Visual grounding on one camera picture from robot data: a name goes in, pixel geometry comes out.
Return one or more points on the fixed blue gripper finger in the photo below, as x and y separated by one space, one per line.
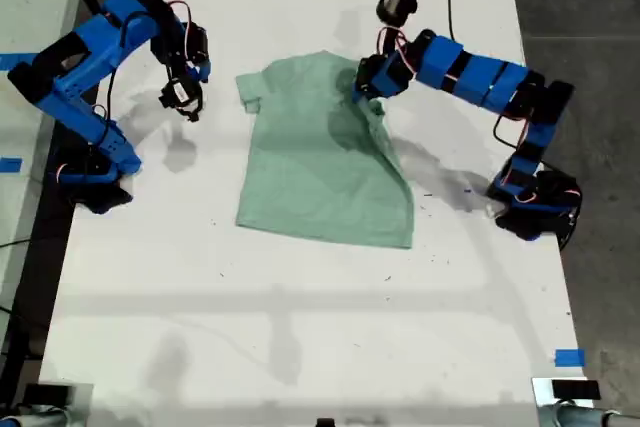
204 72
357 96

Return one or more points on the pale green T-shirt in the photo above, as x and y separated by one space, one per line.
310 172

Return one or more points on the blue and black arm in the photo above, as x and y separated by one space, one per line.
75 77
480 74

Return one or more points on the long blue tape strip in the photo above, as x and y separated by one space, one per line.
15 61

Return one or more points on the blue tape square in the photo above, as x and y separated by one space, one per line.
570 358

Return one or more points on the small black box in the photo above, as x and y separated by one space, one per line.
46 393
575 389

